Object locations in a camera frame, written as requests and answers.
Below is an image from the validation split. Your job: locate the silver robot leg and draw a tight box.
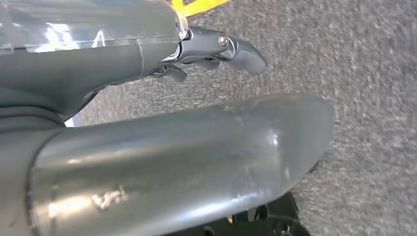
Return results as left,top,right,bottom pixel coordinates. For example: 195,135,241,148
0,92,334,236

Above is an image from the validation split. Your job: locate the yellow floor tape square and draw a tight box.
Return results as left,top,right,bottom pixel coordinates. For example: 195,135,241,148
172,0,232,18

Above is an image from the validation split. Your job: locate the black robot foot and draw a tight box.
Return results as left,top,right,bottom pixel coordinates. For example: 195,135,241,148
163,191,312,236

